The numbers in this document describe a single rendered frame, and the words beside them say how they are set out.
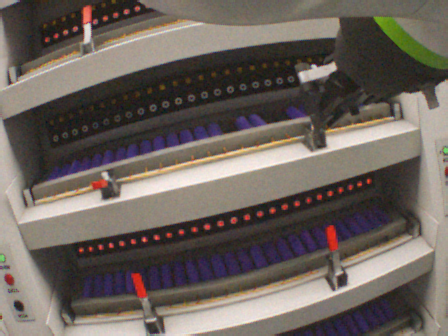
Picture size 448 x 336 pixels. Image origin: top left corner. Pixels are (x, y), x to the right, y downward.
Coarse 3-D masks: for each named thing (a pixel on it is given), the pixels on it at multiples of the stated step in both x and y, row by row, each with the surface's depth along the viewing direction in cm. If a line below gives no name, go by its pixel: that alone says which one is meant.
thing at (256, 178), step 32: (256, 96) 68; (288, 96) 69; (416, 96) 52; (128, 128) 66; (384, 128) 56; (416, 128) 54; (32, 160) 61; (224, 160) 56; (256, 160) 54; (288, 160) 52; (320, 160) 53; (352, 160) 53; (384, 160) 54; (96, 192) 54; (128, 192) 52; (160, 192) 51; (192, 192) 51; (224, 192) 52; (256, 192) 53; (288, 192) 53; (32, 224) 49; (64, 224) 50; (96, 224) 51; (128, 224) 51; (160, 224) 52
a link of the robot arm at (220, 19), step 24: (144, 0) 11; (168, 0) 11; (192, 0) 10; (216, 0) 10; (240, 0) 10; (264, 0) 10; (288, 0) 10; (312, 0) 10; (336, 0) 11; (360, 0) 11; (384, 0) 11; (408, 0) 11; (240, 24) 12; (264, 24) 13
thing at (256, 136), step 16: (368, 112) 58; (384, 112) 59; (256, 128) 57; (272, 128) 57; (288, 128) 57; (192, 144) 56; (208, 144) 56; (224, 144) 56; (240, 144) 56; (256, 144) 57; (272, 144) 55; (128, 160) 55; (144, 160) 55; (160, 160) 55; (176, 160) 55; (192, 160) 55; (208, 160) 55; (64, 176) 55; (80, 176) 54; (96, 176) 54; (128, 176) 55; (32, 192) 53; (48, 192) 54; (64, 192) 54; (80, 192) 53
